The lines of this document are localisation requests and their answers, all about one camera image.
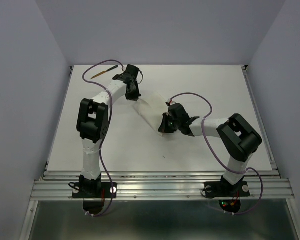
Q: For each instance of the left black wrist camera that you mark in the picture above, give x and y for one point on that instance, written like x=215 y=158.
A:
x=130 y=74

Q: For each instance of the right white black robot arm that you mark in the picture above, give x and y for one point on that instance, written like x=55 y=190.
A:
x=239 y=138

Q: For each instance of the aluminium rail frame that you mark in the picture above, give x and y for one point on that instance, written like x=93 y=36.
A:
x=159 y=205

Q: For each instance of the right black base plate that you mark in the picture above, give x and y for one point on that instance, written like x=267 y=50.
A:
x=215 y=189

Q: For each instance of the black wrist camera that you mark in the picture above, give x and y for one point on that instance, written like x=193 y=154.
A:
x=130 y=74
x=175 y=110

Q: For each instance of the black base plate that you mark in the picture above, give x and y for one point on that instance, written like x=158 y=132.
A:
x=105 y=191
x=215 y=189

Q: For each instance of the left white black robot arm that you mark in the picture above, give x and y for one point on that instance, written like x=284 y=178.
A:
x=93 y=122

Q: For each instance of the gold knife green handle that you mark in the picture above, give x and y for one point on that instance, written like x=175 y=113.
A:
x=103 y=72

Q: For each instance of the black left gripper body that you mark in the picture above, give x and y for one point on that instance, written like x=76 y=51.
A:
x=134 y=94

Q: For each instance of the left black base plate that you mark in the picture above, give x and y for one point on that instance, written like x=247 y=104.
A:
x=105 y=191

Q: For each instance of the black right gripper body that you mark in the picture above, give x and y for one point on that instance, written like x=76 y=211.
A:
x=169 y=125

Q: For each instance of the white cloth napkin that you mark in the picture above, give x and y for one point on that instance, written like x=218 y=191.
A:
x=151 y=109

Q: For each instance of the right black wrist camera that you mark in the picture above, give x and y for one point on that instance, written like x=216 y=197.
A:
x=175 y=110

